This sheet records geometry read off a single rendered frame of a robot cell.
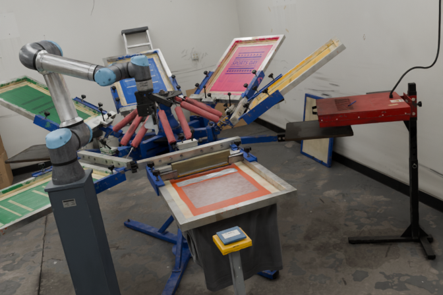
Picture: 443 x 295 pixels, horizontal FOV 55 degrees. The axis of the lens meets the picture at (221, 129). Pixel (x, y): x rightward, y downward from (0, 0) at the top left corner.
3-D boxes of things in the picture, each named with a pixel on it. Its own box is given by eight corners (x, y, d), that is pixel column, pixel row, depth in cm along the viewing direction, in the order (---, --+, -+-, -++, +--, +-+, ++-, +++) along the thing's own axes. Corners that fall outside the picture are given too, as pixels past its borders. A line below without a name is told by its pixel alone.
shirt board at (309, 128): (348, 127, 323) (347, 117, 321) (354, 145, 285) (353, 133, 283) (179, 141, 351) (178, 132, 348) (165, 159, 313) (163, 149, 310)
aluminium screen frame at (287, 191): (297, 196, 205) (296, 189, 204) (181, 232, 188) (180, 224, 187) (236, 153, 277) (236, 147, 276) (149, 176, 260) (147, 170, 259)
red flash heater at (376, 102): (401, 105, 314) (400, 89, 311) (416, 122, 271) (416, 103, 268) (316, 112, 327) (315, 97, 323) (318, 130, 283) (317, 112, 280)
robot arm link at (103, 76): (6, 43, 183) (111, 66, 175) (23, 40, 193) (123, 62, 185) (6, 69, 186) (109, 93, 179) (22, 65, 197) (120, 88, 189)
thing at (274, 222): (286, 268, 223) (277, 194, 211) (204, 297, 210) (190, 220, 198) (283, 266, 226) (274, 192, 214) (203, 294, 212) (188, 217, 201)
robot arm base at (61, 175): (48, 187, 195) (42, 166, 192) (57, 174, 210) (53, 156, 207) (81, 182, 196) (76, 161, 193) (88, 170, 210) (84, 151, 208)
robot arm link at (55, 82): (62, 155, 207) (18, 46, 194) (78, 145, 221) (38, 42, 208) (82, 151, 204) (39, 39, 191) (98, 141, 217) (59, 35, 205)
